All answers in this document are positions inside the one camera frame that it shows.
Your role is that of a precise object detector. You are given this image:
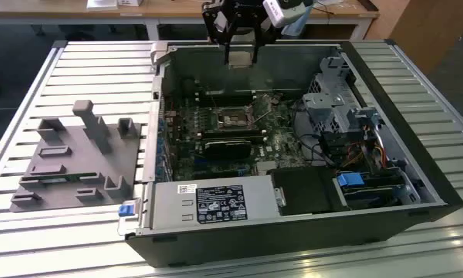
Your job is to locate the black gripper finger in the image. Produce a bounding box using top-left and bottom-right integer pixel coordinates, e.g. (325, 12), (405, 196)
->
(250, 17), (281, 64)
(201, 1), (238, 66)

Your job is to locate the silver topped CPU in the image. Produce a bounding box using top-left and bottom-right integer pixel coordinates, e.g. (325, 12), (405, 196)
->
(229, 51), (254, 69)

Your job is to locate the black RAM slot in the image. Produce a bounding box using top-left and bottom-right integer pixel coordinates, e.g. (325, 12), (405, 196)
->
(196, 92), (255, 97)
(197, 98), (255, 103)
(202, 133), (266, 138)
(201, 136), (266, 141)
(197, 101), (255, 107)
(196, 95), (255, 100)
(204, 130), (266, 135)

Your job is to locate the CPU socket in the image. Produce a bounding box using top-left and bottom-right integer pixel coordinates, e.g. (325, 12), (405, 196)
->
(214, 106), (255, 130)

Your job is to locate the pale blue teach pendant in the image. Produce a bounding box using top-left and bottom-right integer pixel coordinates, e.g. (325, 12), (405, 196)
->
(281, 11), (314, 38)

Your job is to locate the grey case latch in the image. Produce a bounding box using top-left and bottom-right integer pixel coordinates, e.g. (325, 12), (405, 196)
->
(149, 41), (178, 78)

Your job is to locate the metal drive cage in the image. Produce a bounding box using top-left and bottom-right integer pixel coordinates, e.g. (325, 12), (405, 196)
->
(301, 56), (371, 134)

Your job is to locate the green motherboard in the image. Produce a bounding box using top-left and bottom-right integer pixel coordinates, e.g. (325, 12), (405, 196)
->
(162, 86), (307, 182)

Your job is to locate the black graphics card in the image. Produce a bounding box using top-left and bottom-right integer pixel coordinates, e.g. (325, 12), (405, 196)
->
(204, 138), (253, 160)

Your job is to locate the silver chipset heatsink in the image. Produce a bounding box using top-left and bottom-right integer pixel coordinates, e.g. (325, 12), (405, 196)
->
(254, 161), (278, 175)

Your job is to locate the wooden cabinet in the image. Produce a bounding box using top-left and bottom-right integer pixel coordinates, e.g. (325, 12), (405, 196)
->
(365, 0), (463, 76)

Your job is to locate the black plastic shroud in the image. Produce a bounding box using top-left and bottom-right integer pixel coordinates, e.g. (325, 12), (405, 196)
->
(267, 166), (351, 217)

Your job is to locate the blue disk carrier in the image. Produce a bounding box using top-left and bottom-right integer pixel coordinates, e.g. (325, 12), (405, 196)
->
(335, 171), (367, 191)

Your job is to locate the wooden desk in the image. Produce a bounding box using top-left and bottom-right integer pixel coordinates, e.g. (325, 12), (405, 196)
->
(0, 0), (379, 41)

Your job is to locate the silver power supply unit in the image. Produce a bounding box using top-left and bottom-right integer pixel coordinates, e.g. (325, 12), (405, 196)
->
(145, 178), (286, 231)

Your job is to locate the grey plastic parts rack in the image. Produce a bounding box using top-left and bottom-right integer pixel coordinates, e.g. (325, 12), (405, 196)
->
(8, 100), (144, 214)

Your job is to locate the blue case latch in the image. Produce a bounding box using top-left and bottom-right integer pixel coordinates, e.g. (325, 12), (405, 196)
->
(117, 204), (137, 218)

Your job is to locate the black open PC case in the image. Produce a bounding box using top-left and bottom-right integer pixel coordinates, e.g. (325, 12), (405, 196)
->
(117, 39), (463, 269)

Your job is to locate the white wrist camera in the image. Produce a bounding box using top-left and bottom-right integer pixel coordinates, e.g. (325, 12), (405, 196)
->
(262, 0), (291, 29)

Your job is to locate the grey camera housing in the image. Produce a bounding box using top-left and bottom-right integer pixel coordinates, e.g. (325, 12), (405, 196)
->
(279, 0), (314, 21)

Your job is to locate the black cable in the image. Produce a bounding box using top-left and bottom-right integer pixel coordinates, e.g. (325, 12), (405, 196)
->
(295, 132), (335, 169)

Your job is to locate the coloured wire bundle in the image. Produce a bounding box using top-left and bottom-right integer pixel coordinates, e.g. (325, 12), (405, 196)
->
(341, 141), (387, 169)

